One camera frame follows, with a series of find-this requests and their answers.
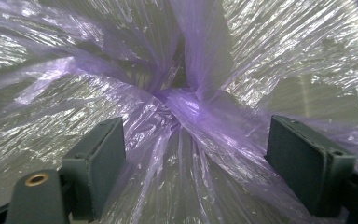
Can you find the purple plastic bag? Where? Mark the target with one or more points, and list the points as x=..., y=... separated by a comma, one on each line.
x=180, y=77

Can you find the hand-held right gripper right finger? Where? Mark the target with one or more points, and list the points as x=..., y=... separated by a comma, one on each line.
x=304, y=165

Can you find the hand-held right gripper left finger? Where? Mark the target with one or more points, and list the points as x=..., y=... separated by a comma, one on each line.
x=102, y=161

